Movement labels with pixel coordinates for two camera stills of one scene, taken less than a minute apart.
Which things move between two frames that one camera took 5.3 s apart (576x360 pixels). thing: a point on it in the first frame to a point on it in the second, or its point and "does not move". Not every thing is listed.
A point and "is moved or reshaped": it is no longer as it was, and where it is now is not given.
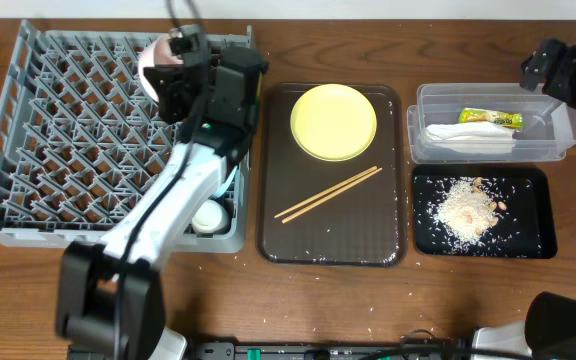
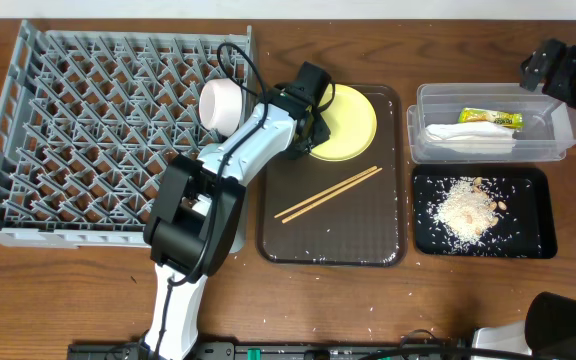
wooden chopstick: x=330 y=197 does not move
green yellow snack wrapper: x=509 y=119 does not move
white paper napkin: x=471 y=137 does not move
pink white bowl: x=160 y=52 is moved or reshaped
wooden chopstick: x=322 y=194 does not move
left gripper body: x=169 y=93 to x=315 y=130
